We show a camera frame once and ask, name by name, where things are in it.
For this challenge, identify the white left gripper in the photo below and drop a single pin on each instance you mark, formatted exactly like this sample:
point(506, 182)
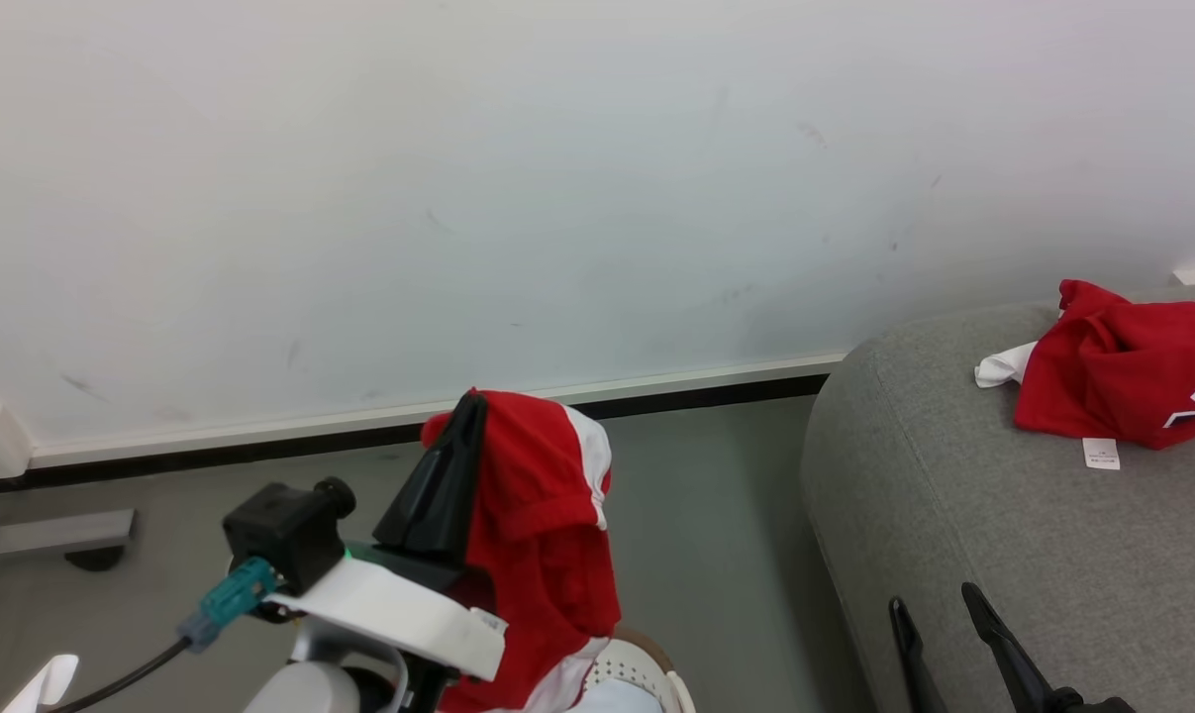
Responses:
point(389, 606)

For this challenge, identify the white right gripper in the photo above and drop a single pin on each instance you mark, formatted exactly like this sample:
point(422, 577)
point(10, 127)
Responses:
point(1087, 705)

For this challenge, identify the red white garment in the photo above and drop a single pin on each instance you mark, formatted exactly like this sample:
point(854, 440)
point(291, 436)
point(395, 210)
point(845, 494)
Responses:
point(543, 555)
point(1127, 371)

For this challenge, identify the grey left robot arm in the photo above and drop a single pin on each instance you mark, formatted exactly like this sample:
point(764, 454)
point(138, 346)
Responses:
point(310, 688)

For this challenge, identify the grey fabric sofa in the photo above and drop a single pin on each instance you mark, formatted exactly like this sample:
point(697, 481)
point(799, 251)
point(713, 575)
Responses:
point(1003, 515)

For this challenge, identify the white baseboard strip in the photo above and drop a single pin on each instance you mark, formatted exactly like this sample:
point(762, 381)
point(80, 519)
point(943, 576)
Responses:
point(359, 416)

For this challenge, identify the cream perforated laundry basket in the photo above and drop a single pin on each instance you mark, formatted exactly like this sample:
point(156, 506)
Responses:
point(651, 668)

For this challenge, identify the black round foot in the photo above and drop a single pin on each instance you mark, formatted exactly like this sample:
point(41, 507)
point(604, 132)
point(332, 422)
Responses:
point(94, 559)

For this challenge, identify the white flat tab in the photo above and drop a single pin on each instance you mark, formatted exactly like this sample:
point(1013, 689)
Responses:
point(48, 683)

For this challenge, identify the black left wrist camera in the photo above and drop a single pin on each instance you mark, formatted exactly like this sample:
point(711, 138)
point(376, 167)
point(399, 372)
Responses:
point(285, 530)

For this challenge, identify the grey metal frame bar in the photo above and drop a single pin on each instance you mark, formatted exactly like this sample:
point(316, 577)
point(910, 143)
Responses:
point(57, 532)

